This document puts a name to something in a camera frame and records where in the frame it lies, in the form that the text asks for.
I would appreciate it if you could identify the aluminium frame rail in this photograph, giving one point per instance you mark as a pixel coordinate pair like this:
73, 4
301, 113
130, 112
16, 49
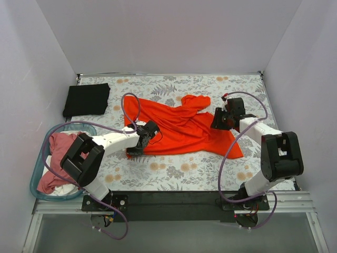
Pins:
290, 225

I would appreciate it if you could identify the folded black t-shirt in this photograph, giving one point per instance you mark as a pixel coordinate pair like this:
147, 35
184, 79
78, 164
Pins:
86, 100

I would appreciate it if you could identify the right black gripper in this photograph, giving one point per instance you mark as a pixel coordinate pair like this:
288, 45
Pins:
217, 120

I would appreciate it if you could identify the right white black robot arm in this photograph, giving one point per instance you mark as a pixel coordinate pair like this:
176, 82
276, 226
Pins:
280, 157

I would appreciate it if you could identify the orange t-shirt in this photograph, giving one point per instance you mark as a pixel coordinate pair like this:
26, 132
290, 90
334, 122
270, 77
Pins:
184, 129

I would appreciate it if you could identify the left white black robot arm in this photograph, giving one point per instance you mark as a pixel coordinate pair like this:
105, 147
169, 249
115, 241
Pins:
84, 157

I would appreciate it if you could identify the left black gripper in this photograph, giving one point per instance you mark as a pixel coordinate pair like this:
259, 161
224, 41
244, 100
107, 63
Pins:
135, 151

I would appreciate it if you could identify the translucent blue laundry basket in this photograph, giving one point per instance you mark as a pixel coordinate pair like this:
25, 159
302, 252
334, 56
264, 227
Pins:
44, 152

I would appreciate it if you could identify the pink t-shirt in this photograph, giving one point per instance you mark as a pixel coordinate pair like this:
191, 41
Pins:
59, 143

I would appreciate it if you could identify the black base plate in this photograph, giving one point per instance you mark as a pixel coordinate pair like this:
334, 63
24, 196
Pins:
176, 206

